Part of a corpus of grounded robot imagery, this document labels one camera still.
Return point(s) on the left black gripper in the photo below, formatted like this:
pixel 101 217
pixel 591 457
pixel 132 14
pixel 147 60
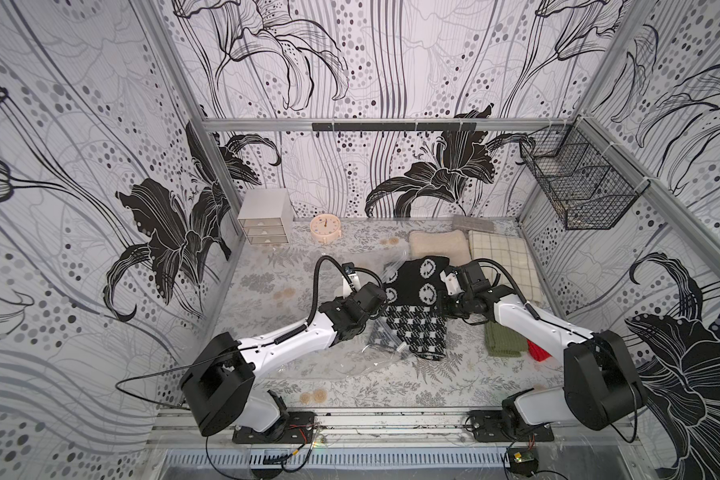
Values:
pixel 372 312

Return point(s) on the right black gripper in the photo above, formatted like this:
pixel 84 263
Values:
pixel 456 297

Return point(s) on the black white patterned scarf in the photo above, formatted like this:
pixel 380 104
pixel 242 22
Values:
pixel 413 312

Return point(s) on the green knitted cloth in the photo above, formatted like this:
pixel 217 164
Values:
pixel 504 342

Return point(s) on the clear plastic vacuum bag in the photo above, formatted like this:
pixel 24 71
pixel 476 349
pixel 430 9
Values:
pixel 372 348

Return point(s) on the cream checked cloth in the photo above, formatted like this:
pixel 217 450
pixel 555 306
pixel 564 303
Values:
pixel 512 253

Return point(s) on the beige fluffy scarf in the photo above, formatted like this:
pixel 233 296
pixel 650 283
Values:
pixel 453 245

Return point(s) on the red knitted cloth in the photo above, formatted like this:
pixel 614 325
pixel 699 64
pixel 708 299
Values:
pixel 537 352

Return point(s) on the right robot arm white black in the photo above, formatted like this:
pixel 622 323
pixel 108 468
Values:
pixel 601 385

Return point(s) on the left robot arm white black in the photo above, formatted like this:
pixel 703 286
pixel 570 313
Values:
pixel 218 386

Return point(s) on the grey flat sponge block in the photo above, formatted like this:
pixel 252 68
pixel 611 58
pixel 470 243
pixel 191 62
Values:
pixel 467 224

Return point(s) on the peach round alarm clock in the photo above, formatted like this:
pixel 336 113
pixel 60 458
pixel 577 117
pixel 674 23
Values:
pixel 325 228

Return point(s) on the white mini drawer unit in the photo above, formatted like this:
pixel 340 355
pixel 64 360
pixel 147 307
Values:
pixel 267 216

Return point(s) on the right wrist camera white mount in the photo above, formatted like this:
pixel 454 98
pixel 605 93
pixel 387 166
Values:
pixel 450 279

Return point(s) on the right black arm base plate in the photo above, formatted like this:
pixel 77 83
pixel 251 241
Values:
pixel 494 425

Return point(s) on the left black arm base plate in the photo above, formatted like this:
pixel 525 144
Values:
pixel 295 428

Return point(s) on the black wire wall basket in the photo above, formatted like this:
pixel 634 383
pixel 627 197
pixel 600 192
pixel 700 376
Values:
pixel 577 171

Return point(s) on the black wall rail strip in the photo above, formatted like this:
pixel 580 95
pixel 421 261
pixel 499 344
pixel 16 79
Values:
pixel 378 126

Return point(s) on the white cable duct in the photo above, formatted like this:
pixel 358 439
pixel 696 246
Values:
pixel 345 459

